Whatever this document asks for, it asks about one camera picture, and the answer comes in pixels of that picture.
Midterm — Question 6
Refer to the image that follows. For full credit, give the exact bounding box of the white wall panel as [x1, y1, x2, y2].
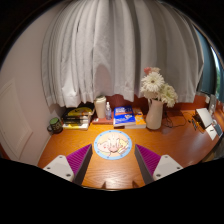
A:
[0, 78, 34, 161]

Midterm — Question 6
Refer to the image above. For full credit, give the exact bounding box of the white ceramic jug vase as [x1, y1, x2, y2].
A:
[145, 98, 165, 131]

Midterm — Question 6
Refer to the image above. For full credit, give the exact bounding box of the blue cover book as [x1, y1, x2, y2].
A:
[113, 105, 137, 128]

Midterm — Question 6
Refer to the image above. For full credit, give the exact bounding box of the green and black mug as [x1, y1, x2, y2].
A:
[46, 116, 64, 135]

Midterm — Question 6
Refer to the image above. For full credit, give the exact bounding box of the reddish brown flat book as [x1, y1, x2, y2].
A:
[91, 116, 114, 126]

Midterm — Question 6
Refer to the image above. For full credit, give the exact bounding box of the orange cover book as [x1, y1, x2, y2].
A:
[124, 111, 148, 130]

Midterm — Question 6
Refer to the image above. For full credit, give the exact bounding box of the clear spray bottle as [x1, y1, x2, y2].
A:
[105, 101, 113, 121]

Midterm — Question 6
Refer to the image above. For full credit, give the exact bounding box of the white and yellow book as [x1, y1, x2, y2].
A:
[62, 121, 91, 131]

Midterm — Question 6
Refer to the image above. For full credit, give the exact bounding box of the cream travel cup with lid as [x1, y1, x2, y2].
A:
[93, 95, 108, 120]

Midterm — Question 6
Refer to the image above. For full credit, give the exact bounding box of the round cartoon print mouse pad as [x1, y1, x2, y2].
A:
[93, 129, 133, 161]

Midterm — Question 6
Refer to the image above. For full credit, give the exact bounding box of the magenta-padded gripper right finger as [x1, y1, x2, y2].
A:
[134, 143, 184, 185]

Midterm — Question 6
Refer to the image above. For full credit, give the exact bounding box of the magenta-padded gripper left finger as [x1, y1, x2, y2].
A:
[42, 143, 94, 186]

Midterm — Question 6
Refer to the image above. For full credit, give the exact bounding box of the black cable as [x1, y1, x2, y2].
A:
[163, 111, 194, 129]

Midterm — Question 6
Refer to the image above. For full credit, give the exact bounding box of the white curtain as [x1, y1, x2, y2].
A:
[41, 0, 205, 108]

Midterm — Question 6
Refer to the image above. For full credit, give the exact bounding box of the black spine book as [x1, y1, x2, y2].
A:
[62, 118, 92, 125]
[62, 114, 93, 122]

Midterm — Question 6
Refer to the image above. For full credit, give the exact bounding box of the white daisy flower bunch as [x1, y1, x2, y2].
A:
[139, 66, 179, 108]

